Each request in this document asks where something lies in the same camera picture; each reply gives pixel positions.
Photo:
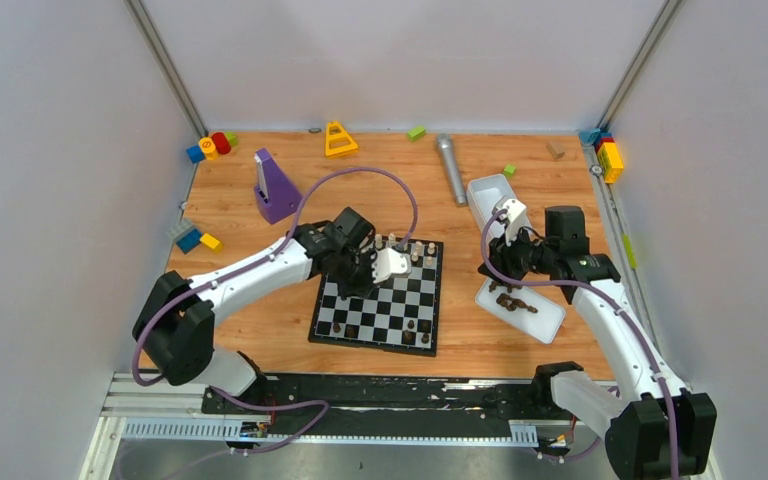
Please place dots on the yellow brick stack right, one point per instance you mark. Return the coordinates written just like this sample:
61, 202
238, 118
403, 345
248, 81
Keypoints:
611, 162

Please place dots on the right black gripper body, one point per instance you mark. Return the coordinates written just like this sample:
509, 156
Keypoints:
522, 256

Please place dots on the dark chess pieces pile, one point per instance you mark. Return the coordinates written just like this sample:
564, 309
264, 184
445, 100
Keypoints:
505, 298

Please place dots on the blue block left corner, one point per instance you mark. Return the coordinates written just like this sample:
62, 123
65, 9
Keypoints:
195, 154

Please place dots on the yellow cylinder block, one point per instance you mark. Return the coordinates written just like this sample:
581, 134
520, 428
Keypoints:
208, 148

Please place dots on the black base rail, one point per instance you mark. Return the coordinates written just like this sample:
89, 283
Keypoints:
410, 408

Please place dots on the white box lid tray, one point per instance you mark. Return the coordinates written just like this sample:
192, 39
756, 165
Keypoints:
542, 326

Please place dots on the silver microphone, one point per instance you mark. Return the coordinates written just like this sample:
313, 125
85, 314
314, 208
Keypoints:
445, 147

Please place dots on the grey blue brick left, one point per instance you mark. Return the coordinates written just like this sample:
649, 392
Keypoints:
185, 235

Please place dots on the black white chessboard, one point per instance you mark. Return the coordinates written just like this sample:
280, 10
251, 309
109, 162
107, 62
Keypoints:
400, 315

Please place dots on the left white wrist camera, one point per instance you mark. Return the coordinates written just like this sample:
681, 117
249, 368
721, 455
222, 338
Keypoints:
389, 263

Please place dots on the brown wooden block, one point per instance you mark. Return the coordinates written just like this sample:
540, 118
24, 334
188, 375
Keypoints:
556, 150

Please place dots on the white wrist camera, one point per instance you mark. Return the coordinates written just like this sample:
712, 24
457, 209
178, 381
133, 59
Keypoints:
512, 214
389, 263

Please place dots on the green block top centre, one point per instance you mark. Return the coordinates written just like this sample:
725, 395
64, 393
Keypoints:
416, 133

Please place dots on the red cylinder block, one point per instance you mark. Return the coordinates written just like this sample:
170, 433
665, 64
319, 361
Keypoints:
221, 143

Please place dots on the purple metronome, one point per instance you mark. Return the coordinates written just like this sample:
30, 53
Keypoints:
276, 195

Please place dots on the white box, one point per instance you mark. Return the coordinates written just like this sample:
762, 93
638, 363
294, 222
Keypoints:
484, 194

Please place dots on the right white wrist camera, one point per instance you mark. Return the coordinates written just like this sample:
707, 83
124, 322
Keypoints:
512, 214

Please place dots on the yellow triangle toy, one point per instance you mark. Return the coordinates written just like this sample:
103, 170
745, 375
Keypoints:
338, 141

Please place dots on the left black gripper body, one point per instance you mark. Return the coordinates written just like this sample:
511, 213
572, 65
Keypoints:
360, 274

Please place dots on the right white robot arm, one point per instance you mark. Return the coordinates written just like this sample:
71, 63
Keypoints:
655, 426

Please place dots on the small yellow block left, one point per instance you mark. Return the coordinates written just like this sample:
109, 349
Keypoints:
211, 242

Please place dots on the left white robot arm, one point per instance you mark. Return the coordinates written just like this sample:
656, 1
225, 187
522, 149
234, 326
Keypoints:
176, 326

